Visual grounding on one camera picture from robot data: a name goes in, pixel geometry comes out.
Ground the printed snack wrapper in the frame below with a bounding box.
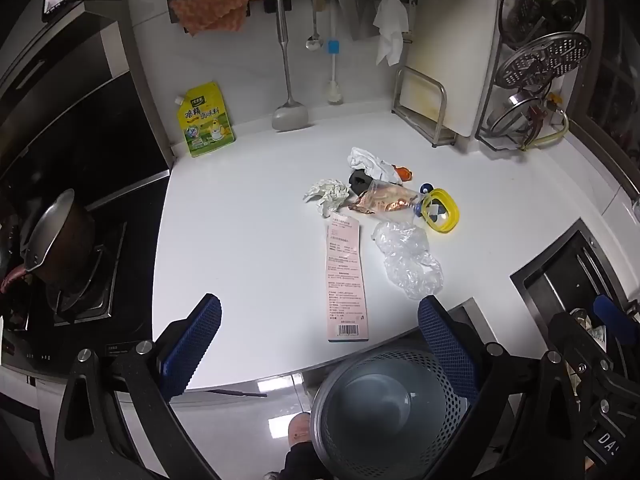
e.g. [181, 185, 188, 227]
[348, 180, 421, 216]

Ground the white tissue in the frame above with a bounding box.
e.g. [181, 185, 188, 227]
[347, 146, 398, 181]

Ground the grey perforated plastic basket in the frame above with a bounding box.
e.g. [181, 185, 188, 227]
[310, 344, 483, 480]

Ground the yellow plastic ring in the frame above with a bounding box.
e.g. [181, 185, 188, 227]
[417, 188, 461, 235]

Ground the black range hood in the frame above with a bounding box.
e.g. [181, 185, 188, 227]
[0, 0, 171, 211]

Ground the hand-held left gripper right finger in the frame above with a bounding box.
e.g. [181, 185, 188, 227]
[417, 295, 586, 480]

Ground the orange dish cloth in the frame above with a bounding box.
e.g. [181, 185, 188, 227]
[170, 0, 264, 37]

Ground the yellow seasoning pouch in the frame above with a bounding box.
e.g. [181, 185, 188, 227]
[175, 81, 236, 157]

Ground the clear plastic bag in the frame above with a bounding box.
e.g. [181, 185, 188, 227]
[370, 220, 445, 301]

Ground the steel spatula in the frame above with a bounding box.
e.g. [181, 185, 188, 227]
[271, 0, 310, 132]

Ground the black cloth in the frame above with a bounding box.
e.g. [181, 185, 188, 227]
[348, 170, 373, 196]

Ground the wire lid rack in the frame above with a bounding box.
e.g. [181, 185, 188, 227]
[475, 0, 591, 153]

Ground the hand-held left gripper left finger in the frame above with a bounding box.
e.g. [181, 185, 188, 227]
[54, 292, 223, 480]

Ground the large steel pot lid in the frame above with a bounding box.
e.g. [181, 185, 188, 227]
[501, 0, 588, 51]

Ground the perforated steel steamer plate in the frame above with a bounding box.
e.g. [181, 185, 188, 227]
[500, 32, 592, 88]

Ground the pink paper box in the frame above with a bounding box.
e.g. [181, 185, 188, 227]
[325, 216, 371, 343]

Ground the white brush with blue band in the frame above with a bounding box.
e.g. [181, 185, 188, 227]
[325, 0, 345, 106]

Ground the small steel ladle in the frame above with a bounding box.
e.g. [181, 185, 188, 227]
[305, 0, 323, 51]

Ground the yellow hose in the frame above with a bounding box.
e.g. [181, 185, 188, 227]
[520, 120, 570, 153]

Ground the white paper ball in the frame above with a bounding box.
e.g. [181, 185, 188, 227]
[302, 178, 353, 217]

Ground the blue plastic strap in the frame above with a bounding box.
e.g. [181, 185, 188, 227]
[412, 182, 443, 223]

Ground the brown cooking pot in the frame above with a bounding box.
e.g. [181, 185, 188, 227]
[0, 189, 97, 293]

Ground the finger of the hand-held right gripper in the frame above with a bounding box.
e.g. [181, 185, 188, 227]
[593, 295, 640, 347]
[547, 311, 598, 363]

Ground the steel cutting board rack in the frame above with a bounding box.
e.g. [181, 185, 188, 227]
[391, 67, 457, 148]

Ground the white cutting board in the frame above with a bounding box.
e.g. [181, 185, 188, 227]
[402, 0, 498, 137]

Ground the white hanging cloth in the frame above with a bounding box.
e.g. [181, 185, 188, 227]
[372, 0, 410, 67]

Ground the black sink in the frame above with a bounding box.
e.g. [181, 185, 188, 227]
[510, 217, 640, 346]

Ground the black gas stove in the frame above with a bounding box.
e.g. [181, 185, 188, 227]
[0, 220, 156, 376]

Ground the brown gas valve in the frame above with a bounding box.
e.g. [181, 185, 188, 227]
[527, 92, 561, 133]

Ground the dark window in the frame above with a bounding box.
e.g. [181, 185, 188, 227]
[582, 0, 640, 196]

